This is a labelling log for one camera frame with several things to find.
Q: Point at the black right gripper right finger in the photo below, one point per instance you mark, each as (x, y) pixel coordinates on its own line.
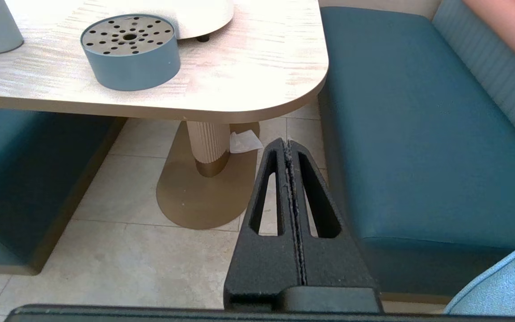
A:
(333, 259)

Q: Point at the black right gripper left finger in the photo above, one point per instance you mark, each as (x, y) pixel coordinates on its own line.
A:
(262, 264)

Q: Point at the white clear water dispenser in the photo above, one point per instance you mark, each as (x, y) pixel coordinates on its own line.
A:
(204, 13)

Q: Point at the crumpled white tissue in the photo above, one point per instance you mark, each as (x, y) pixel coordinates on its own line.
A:
(244, 142)

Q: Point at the blue upholstered bench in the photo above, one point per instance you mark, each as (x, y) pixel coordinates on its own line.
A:
(16, 179)
(418, 134)

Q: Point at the large blue perforated drip tray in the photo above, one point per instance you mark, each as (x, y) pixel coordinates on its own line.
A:
(137, 67)

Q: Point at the light blue fabric cushion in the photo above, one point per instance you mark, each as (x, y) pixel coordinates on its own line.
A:
(508, 286)

